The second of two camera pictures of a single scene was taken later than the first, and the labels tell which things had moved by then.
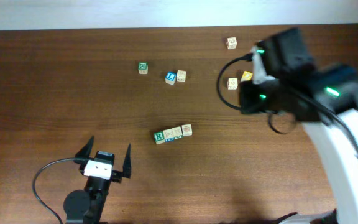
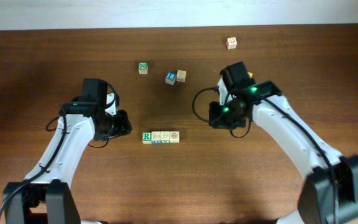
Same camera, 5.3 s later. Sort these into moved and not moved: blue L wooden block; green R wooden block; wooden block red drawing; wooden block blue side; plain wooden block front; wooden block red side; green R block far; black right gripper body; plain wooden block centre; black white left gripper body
Moved: black white left gripper body; green R wooden block; black right gripper body; wooden block red drawing; wooden block blue side; plain wooden block front
Not moved: green R block far; plain wooden block centre; blue L wooden block; wooden block red side
